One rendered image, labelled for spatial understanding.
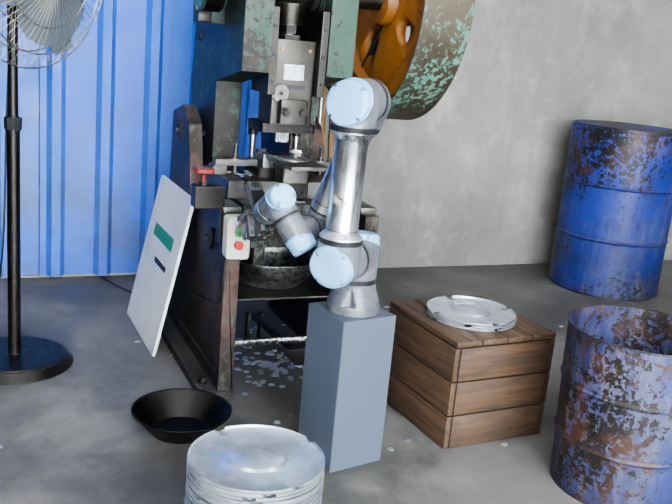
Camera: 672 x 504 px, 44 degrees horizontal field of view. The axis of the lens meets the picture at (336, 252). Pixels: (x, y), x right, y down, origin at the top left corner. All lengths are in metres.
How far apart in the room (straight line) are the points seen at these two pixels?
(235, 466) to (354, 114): 0.87
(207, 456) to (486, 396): 1.10
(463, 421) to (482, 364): 0.19
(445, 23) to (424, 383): 1.13
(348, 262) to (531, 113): 2.89
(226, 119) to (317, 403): 1.16
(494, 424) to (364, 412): 0.49
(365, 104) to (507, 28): 2.74
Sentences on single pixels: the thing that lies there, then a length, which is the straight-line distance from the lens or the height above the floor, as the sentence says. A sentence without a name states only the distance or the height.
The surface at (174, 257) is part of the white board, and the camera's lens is 3.09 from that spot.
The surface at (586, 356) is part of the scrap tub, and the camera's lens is 2.37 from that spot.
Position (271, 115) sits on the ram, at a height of 0.92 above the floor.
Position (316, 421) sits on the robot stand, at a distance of 2.44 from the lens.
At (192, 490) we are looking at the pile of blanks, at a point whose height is 0.26.
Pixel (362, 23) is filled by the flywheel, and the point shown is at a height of 1.25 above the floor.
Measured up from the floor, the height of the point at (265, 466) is 0.32.
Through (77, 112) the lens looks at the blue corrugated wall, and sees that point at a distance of 3.93.
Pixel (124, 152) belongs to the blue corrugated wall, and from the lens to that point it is 3.98.
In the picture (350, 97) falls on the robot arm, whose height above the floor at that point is 1.05.
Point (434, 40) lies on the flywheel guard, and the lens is 2.73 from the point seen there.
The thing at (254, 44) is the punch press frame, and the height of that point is 1.15.
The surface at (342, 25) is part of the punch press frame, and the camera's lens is 2.87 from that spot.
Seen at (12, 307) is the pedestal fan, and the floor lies 0.21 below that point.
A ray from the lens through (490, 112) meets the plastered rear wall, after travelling 4.72.
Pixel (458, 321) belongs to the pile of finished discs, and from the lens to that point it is 2.62.
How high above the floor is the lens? 1.18
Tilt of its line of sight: 14 degrees down
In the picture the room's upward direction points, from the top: 5 degrees clockwise
